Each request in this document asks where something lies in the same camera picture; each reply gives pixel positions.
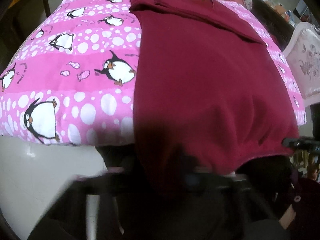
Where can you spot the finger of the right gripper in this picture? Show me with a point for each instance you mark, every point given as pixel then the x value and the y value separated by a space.
pixel 302 144

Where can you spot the maroon sweater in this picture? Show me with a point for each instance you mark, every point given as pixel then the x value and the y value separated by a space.
pixel 206 83

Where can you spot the pink penguin bedspread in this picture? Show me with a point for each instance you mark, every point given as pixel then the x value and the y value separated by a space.
pixel 73 81

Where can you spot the white upholstered chair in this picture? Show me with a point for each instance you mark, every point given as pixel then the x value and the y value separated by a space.
pixel 302 56

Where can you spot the dark wooden desk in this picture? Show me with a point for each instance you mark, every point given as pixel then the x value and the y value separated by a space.
pixel 17 24

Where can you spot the dark bedside cabinet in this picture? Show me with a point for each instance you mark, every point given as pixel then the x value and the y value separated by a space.
pixel 279 29

